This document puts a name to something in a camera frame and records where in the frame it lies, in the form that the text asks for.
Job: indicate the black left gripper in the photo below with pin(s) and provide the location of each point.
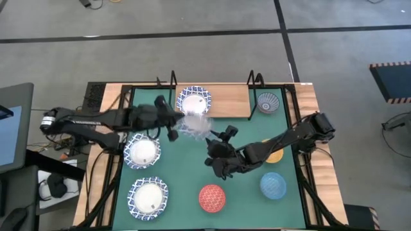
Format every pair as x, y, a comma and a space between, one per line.
151, 117

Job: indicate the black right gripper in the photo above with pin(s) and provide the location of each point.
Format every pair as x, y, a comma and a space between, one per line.
223, 152

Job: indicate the blue white patterned shallow bowl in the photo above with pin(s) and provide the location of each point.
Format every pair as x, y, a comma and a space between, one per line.
147, 198
142, 150
194, 104

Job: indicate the clear plastic bag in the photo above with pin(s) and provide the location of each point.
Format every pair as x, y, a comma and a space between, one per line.
196, 126

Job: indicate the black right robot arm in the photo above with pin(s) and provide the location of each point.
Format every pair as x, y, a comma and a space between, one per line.
289, 136

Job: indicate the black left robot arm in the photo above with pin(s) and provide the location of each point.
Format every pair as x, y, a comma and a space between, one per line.
80, 122

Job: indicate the red interior floral exterior bowl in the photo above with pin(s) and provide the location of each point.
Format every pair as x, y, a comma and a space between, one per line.
212, 198

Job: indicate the green table mat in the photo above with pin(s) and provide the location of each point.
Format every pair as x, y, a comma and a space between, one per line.
186, 167

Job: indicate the blue interior orange exterior bowl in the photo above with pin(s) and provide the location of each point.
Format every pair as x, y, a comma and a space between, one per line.
273, 185

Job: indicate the yellow interior blue exterior bowl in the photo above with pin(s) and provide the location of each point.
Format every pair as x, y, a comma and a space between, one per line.
276, 157

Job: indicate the bowl with radial striped interior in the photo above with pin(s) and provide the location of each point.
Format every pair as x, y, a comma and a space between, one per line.
268, 102

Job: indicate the black perforated panel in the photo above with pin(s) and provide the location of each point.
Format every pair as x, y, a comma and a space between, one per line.
93, 94

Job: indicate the wooden table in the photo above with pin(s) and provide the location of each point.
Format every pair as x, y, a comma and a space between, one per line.
308, 106

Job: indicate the white paper sheet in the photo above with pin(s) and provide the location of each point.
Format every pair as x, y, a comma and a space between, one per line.
72, 195

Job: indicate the black headphones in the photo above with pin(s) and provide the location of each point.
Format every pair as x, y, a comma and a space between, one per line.
56, 185

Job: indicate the black box with striped edge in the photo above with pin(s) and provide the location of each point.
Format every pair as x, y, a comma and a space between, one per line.
359, 216

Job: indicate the black power adapter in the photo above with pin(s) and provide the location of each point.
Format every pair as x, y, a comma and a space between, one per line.
85, 3

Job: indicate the grey monitor with blue screen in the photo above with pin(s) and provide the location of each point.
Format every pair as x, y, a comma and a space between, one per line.
11, 134

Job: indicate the blue platform with striped edge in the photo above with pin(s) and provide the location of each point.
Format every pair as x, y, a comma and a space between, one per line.
393, 81

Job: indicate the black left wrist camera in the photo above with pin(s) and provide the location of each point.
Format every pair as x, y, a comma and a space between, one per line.
159, 101

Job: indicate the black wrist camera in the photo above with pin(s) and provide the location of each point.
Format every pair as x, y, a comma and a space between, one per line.
230, 131
159, 101

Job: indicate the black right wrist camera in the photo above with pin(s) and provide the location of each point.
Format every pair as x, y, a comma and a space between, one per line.
230, 131

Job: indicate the wooden shelf with black frame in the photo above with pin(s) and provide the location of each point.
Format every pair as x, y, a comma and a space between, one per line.
229, 101

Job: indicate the black metal rig frame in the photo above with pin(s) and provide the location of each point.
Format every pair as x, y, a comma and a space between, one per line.
126, 91

